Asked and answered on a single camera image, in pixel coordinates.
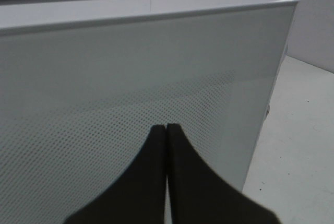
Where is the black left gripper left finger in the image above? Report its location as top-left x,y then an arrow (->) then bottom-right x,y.
65,125 -> 166,223

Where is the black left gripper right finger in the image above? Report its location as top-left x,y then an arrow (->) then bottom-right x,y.
166,124 -> 280,223

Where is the white microwave door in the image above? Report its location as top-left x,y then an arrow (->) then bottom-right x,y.
1,0 -> 299,223

